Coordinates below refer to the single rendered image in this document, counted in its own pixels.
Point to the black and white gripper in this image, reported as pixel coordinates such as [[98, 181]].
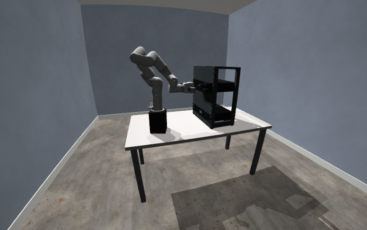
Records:
[[188, 85]]

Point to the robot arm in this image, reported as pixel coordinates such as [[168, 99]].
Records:
[[144, 63]]

